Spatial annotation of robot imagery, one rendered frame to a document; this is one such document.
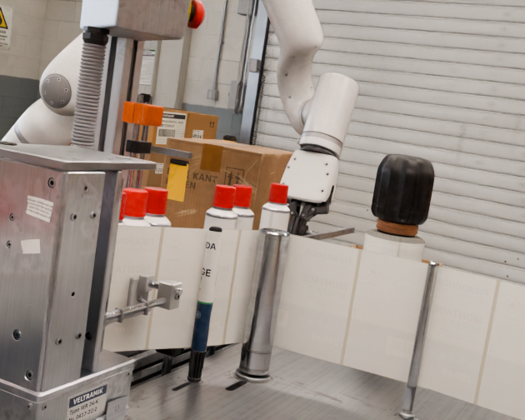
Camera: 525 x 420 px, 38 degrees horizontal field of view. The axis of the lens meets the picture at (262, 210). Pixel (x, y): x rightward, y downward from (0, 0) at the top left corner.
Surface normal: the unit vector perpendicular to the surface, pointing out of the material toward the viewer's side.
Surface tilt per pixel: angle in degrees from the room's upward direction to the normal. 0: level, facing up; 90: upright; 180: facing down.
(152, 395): 0
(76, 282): 90
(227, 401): 0
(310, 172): 70
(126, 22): 90
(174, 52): 90
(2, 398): 90
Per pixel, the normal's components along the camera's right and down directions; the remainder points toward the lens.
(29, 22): 0.84, 0.19
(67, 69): -0.04, -0.08
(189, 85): -0.53, 0.03
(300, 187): -0.36, -0.32
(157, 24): 0.47, 0.18
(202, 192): -0.34, 0.07
